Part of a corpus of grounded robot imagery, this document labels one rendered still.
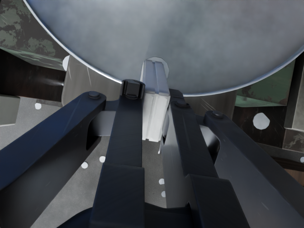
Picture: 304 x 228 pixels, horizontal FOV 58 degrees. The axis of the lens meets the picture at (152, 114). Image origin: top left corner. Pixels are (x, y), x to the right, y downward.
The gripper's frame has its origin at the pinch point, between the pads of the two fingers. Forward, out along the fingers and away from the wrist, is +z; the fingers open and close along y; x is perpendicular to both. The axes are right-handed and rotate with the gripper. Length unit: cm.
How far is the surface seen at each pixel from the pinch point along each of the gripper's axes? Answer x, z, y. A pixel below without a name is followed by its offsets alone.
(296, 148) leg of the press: -10.8, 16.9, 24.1
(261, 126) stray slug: -7.6, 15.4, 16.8
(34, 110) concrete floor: -40, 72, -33
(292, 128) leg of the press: -7.5, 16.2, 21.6
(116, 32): 2.7, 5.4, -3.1
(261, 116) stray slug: -6.3, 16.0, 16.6
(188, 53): 2.2, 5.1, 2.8
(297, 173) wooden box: -28, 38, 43
